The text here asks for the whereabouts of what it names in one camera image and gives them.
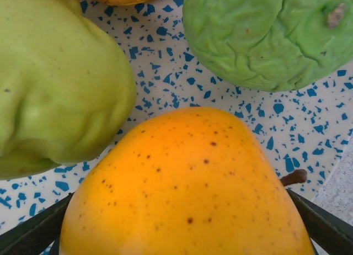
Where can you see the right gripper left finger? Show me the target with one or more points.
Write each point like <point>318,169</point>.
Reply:
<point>30,233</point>

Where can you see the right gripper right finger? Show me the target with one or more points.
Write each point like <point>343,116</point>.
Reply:
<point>328,230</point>

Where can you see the yellow speckled pear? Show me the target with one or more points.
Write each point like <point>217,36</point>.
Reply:
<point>187,188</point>

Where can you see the light green bumpy fruit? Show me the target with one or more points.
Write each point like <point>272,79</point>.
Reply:
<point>55,86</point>

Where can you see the green wrinkled round fruit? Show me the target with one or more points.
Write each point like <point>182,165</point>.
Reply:
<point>248,39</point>

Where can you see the white blue-speckled plate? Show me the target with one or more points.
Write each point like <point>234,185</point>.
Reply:
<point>171,59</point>

